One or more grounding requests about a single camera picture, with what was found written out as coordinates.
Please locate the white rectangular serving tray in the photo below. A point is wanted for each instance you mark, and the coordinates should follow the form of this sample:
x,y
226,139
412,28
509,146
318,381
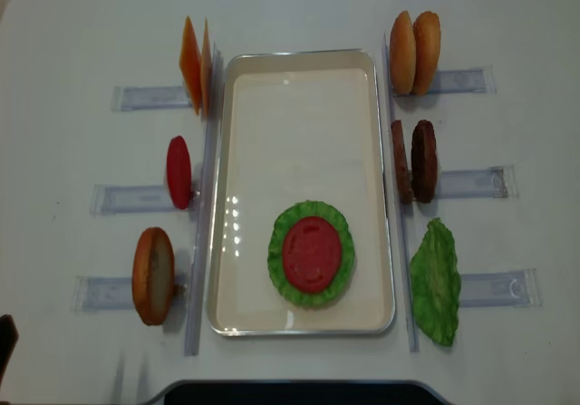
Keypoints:
x,y
297,127

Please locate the long clear acrylic rail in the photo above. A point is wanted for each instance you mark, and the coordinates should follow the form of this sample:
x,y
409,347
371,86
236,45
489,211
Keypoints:
x,y
205,208
411,327

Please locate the right bun top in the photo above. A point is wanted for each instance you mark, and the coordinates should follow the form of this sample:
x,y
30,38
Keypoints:
x,y
426,29

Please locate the right long clear acrylic rail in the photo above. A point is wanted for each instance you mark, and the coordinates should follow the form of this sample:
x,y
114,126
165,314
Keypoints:
x,y
411,327

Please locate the standing bun bottom slice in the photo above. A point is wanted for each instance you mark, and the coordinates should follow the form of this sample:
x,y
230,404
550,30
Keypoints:
x,y
153,276

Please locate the standing red tomato slice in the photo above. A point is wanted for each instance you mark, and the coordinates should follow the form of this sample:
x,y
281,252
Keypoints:
x,y
178,173

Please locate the clear holder under bun slice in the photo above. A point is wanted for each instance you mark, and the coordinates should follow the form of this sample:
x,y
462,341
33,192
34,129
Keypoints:
x,y
94,294

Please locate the clear holder under lettuce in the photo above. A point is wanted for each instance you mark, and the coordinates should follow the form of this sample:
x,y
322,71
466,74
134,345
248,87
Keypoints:
x,y
519,288

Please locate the dark brown object at edge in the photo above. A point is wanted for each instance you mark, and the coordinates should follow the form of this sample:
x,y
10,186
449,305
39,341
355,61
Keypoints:
x,y
8,339

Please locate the clear holder under tomato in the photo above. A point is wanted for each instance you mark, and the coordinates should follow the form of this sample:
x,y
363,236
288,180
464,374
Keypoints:
x,y
113,200

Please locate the thick brown meat patty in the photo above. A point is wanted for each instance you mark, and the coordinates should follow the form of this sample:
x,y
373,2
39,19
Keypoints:
x,y
424,162

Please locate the standing green lettuce leaf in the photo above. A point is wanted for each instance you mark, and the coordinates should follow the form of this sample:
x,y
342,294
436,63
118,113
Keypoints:
x,y
436,284

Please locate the clear holder under bun tops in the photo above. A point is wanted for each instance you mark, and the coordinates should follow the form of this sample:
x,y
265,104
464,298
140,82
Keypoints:
x,y
472,80

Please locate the clear holder under patties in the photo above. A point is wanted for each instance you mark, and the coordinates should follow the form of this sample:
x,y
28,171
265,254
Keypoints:
x,y
493,182

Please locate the red tomato slice on tray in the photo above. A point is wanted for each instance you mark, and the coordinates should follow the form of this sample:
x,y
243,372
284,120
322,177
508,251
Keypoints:
x,y
311,254

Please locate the thin brown meat patty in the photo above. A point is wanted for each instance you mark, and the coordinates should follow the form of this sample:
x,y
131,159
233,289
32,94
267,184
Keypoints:
x,y
400,163

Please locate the green lettuce leaf on tray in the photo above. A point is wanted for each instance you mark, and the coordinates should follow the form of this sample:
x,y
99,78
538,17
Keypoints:
x,y
310,208

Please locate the clear holder under cheese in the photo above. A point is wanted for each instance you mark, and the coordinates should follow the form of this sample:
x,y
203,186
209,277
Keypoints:
x,y
149,98

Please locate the left sesame bun top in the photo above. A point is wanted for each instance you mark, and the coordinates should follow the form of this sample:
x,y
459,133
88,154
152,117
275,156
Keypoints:
x,y
402,54

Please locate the left long clear acrylic rail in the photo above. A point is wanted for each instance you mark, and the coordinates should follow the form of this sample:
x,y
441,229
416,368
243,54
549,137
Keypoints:
x,y
205,208

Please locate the dark robot base front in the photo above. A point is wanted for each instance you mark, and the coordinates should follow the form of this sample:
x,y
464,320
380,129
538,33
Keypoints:
x,y
301,392

